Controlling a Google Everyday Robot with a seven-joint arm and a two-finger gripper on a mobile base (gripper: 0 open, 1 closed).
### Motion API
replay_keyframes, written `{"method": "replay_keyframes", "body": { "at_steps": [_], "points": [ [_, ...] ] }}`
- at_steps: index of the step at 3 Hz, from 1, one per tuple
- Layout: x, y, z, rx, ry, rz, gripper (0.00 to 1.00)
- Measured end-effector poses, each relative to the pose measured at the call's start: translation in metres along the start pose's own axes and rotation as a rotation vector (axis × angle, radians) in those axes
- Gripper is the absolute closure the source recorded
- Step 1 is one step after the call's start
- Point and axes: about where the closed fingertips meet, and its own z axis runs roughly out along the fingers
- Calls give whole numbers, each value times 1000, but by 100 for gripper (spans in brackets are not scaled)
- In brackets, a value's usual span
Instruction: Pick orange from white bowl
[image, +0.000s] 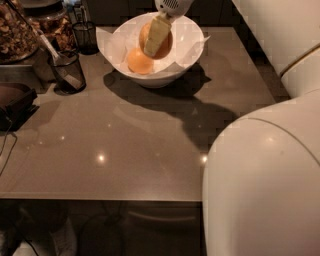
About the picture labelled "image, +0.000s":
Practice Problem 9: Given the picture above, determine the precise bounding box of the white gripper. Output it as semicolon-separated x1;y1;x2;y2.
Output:
143;0;194;57

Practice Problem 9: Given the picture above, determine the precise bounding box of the orange fruit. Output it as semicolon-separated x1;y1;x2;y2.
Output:
127;48;154;75
139;22;173;60

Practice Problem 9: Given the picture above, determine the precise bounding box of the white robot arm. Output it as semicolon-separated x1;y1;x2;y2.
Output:
202;0;320;256

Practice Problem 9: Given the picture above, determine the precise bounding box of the white ceramic bowl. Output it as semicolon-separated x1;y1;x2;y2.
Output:
109;13;207;88

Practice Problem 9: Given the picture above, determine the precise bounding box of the white paper liner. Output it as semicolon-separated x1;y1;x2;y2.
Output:
96;12;208;79

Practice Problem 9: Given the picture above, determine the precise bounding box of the far black mesh cup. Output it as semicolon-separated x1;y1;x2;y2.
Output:
72;21;99;55

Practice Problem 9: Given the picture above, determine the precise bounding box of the black mesh cup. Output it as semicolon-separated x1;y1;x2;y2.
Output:
48;51;86;94
72;21;99;55

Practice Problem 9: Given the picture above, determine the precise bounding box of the near black mesh cup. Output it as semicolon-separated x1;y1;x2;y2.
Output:
48;51;86;94

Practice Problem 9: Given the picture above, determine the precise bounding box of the silver serving spoon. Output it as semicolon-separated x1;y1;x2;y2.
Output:
4;0;82;91

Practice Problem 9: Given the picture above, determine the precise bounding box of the large glass snack jar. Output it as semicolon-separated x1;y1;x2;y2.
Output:
0;0;38;65

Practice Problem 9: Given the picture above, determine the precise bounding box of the dark brown tray device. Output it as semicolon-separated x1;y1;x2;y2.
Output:
0;83;37;131

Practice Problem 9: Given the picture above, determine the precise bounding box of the white shoe under table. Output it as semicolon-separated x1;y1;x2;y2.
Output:
49;218;77;256

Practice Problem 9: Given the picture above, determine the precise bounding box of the black cable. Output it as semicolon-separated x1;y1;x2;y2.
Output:
0;116;18;178

